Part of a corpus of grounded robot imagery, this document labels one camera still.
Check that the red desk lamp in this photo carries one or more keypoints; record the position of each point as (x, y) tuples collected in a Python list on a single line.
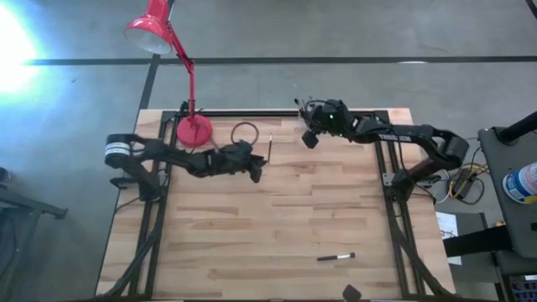
[(194, 131)]

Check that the white blue wipes canister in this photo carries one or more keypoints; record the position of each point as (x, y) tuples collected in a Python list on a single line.
[(522, 183)]

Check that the black electronics box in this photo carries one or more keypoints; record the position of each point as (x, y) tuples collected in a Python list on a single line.
[(522, 289)]

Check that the grey cart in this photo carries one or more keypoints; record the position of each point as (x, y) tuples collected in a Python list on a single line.
[(495, 168)]

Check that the thin black makeup brush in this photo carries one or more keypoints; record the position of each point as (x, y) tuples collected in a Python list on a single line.
[(270, 147), (307, 117)]

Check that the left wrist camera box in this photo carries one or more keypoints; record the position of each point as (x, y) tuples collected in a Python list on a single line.
[(242, 149)]

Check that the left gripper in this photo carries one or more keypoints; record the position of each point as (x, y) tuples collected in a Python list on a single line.
[(226, 161)]

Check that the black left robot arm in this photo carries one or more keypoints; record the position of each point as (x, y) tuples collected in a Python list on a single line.
[(168, 155)]

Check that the black aluminium extrusion frame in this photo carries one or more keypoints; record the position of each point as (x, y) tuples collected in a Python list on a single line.
[(251, 112)]

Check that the dark metal stand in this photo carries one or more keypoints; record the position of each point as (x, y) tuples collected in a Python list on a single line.
[(33, 207)]

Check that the black cart bar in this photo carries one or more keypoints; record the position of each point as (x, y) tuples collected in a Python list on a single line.
[(478, 241)]

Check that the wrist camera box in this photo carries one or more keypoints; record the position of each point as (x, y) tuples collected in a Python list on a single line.
[(331, 112), (242, 149)]

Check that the white paper sheet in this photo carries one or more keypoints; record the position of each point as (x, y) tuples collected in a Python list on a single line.
[(446, 222)]

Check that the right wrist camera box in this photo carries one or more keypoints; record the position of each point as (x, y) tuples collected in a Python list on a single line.
[(331, 112)]

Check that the black pole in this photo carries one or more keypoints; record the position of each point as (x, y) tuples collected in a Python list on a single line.
[(518, 128)]

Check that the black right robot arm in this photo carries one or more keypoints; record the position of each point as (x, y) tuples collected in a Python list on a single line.
[(419, 136)]

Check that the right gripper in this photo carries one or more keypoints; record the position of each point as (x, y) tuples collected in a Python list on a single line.
[(344, 128)]

